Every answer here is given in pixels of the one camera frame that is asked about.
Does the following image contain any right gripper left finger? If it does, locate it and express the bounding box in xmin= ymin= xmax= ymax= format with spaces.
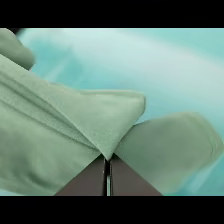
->
xmin=54 ymin=154 xmax=107 ymax=197

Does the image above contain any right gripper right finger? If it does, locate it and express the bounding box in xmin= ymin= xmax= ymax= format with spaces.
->
xmin=109 ymin=154 xmax=163 ymax=197

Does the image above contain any pale green shirt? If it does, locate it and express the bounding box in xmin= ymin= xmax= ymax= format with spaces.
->
xmin=0 ymin=28 xmax=224 ymax=197

